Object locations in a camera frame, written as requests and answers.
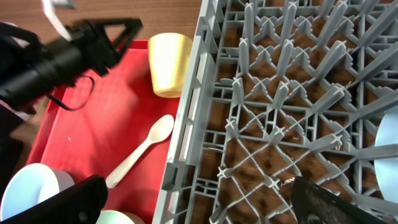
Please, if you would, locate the large light blue plate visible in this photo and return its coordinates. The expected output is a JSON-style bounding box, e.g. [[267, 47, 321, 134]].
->
[[374, 106, 397, 203]]

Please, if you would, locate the red serving tray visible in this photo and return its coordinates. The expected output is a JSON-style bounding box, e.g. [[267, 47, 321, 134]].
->
[[26, 39, 181, 224]]

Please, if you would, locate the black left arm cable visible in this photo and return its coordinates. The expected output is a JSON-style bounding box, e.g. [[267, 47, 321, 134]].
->
[[46, 74, 96, 111]]

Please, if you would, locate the light blue bowl with rice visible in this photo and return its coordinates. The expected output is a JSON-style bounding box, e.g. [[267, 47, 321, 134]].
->
[[1, 163, 75, 221]]

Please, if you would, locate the grey dishwasher rack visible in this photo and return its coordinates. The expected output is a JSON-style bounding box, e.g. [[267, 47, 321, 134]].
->
[[152, 1, 397, 223]]

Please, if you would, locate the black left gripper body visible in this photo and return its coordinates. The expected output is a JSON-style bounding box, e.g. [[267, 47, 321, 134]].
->
[[0, 27, 119, 110]]

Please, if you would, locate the yellow plastic cup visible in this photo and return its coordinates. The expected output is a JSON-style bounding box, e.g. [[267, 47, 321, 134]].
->
[[147, 32, 193, 98]]

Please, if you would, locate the green bowl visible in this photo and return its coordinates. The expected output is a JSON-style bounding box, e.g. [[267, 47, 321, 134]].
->
[[96, 210, 145, 224]]

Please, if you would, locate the white plastic spoon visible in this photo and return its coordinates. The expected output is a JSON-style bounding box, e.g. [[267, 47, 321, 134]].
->
[[105, 114, 174, 189]]

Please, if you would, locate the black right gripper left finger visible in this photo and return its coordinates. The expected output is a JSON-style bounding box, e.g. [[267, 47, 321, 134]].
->
[[3, 175, 108, 224]]

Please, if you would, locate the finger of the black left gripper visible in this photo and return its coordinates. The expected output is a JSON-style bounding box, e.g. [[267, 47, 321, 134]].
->
[[79, 17, 142, 59]]

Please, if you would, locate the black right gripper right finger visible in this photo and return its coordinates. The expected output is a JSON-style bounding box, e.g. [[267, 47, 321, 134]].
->
[[291, 176, 386, 224]]

